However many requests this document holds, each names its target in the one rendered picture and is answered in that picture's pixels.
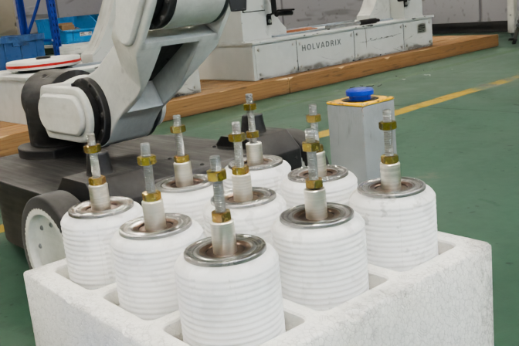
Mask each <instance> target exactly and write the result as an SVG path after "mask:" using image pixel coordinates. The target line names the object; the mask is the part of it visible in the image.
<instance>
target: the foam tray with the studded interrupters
mask: <svg viewBox="0 0 519 346"><path fill-rule="evenodd" d="M437 234H438V236H437V239H438V254H439V255H438V256H436V257H434V258H432V259H430V260H428V261H426V262H424V263H422V264H420V265H418V266H416V267H414V268H412V269H410V270H407V271H402V272H398V271H393V270H388V269H386V268H382V267H380V266H375V265H372V264H369V263H368V280H369V290H368V291H366V292H364V293H362V294H360V295H358V296H356V297H354V298H352V299H350V300H348V301H346V302H344V303H342V304H340V305H338V306H336V307H334V308H332V309H330V310H325V311H318V310H312V309H310V308H308V307H305V306H302V305H300V304H296V303H294V302H292V301H290V300H287V299H284V298H283V312H284V320H285V330H286V332H285V333H283V334H281V335H279V336H277V337H275V338H273V339H271V340H269V341H267V342H265V343H263V344H261V345H259V346H494V314H493V285H492V256H491V245H490V244H489V243H487V242H484V241H480V240H476V239H470V238H466V237H462V236H456V235H452V234H449V233H445V232H439V231H437ZM23 276H24V280H25V288H26V293H27V297H28V302H29V310H30V314H31V319H32V327H33V332H34V336H35V341H36V346H191V345H189V344H186V343H185V342H184V341H183V335H182V329H181V318H180V312H179V310H177V311H175V312H173V313H170V314H168V315H165V316H163V317H160V318H158V319H156V320H152V321H145V320H142V319H140V318H139V317H136V316H135V315H133V314H131V313H129V312H127V311H126V310H124V309H122V308H120V304H119V298H118V292H117V283H112V284H110V285H108V286H105V287H101V288H99V289H95V290H87V289H85V288H83V287H81V286H80V285H78V284H76V283H74V282H72V281H71V280H70V277H69V272H68V267H67V262H66V258H65V259H61V260H58V261H56V262H53V263H49V264H46V265H44V266H40V267H37V268H35V269H32V270H27V271H25V272H24V274H23Z"/></svg>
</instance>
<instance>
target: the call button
mask: <svg viewBox="0 0 519 346"><path fill-rule="evenodd" d="M372 94H374V89H373V88H371V87H355V88H351V89H347V90H346V96H347V97H349V100H369V99H371V95H372Z"/></svg>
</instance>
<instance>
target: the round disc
mask: <svg viewBox="0 0 519 346"><path fill-rule="evenodd" d="M77 63H81V57H80V55H79V54H71V55H60V56H37V57H36V58H31V59H21V60H16V61H11V62H8V63H6V69H7V70H8V71H18V72H19V73H35V72H39V71H41V70H50V69H65V68H68V66H70V65H74V64H77Z"/></svg>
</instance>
